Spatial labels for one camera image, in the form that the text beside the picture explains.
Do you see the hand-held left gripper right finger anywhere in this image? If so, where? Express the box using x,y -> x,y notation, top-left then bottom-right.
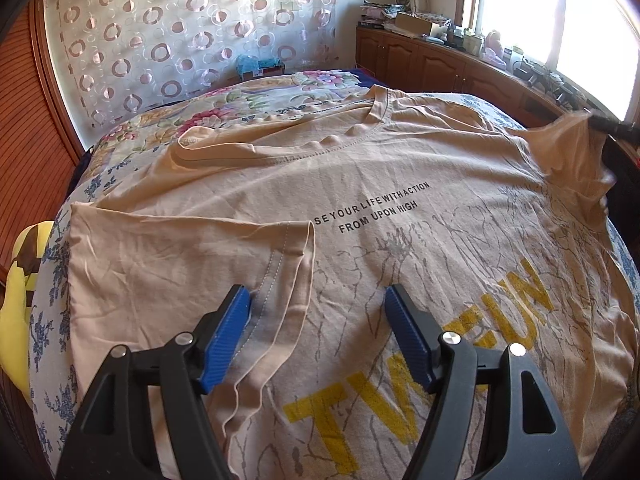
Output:
384,283 -> 583,480

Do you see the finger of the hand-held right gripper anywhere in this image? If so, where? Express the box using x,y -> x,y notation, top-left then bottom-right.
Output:
591,115 -> 640,144

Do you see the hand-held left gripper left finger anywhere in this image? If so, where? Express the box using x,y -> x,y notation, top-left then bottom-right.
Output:
56,284 -> 252,480

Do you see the beige printed t-shirt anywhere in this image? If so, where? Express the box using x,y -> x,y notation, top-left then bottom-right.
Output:
67,85 -> 627,480

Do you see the pink plush toy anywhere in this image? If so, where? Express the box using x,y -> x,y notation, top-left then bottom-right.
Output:
482,30 -> 507,62

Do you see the window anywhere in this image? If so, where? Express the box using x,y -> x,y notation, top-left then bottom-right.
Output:
470,0 -> 640,122

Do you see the blue floral bed sheet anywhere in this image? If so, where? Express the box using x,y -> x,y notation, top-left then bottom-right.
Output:
27,91 -> 640,480

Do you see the wooden cabinet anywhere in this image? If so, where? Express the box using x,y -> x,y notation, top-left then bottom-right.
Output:
356,25 -> 601,132

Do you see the yellow brown pillow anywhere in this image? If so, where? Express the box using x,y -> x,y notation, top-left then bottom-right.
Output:
0,220 -> 52,397

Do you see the cardboard box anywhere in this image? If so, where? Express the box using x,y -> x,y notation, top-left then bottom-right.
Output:
395,11 -> 451,37

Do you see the pink floral blanket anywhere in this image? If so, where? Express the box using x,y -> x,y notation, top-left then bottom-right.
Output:
90,69 -> 382,162

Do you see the navy blue bedding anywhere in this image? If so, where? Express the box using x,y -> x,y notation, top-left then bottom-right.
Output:
345,65 -> 389,87

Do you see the teal box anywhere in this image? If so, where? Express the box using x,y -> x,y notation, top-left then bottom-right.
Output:
236,54 -> 274,79

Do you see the wooden slatted wardrobe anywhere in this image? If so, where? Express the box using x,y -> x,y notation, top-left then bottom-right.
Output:
0,0 -> 87,273

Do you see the sheer curtain with circles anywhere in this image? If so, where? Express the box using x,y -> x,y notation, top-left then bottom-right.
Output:
42,0 -> 401,143

